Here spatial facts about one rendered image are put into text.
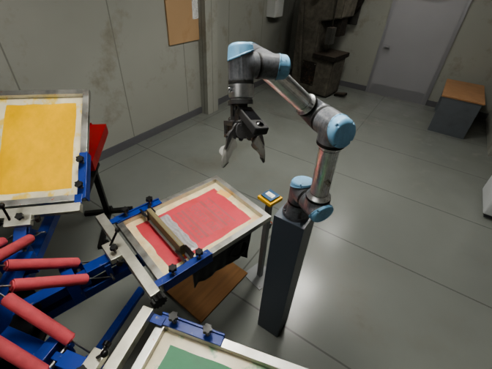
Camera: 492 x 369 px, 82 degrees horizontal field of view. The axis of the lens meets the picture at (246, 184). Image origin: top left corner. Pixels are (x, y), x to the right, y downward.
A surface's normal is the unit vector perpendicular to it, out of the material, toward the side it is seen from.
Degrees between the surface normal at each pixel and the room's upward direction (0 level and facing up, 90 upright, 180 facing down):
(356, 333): 0
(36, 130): 32
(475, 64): 90
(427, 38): 90
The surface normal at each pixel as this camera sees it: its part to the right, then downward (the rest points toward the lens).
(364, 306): 0.05, -0.79
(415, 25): -0.55, 0.48
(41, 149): 0.15, -0.36
